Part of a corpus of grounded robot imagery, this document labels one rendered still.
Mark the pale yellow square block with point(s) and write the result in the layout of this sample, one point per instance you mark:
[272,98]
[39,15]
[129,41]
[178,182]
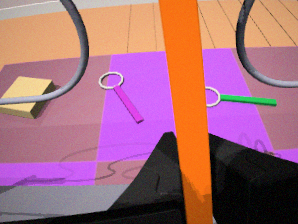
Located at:
[27,87]

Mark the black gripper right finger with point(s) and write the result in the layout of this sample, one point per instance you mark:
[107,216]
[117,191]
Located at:
[249,187]

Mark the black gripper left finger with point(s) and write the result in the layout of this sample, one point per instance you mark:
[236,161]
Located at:
[156,195]

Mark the purple flat bar with white loop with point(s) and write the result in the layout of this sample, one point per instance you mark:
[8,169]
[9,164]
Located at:
[133,111]

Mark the orange handle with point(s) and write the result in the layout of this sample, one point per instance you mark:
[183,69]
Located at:
[183,48]

